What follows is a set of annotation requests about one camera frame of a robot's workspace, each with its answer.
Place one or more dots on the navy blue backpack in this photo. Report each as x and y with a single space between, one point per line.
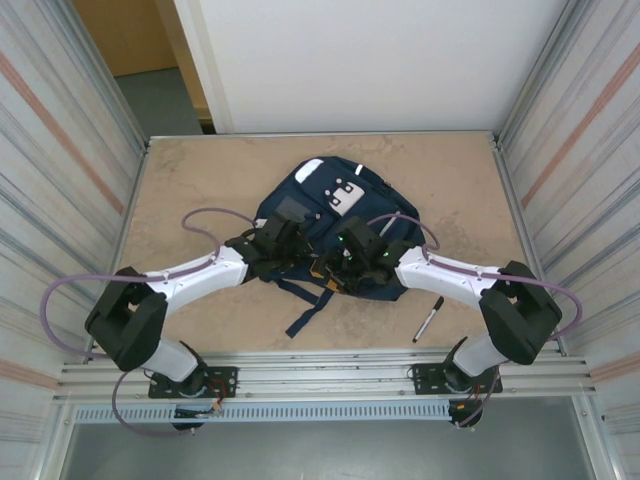
375 200

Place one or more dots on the black and white marker pen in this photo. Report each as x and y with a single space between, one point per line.
427 320

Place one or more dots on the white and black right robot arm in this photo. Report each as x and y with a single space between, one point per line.
440 275

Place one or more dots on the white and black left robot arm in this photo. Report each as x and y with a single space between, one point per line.
200 277

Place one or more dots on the brown wooden door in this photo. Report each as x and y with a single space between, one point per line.
135 35

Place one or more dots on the aluminium mounting rail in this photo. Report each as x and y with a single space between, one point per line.
320 372

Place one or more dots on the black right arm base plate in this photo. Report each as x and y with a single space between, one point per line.
425 372

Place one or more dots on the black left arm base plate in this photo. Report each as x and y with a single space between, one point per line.
222 375

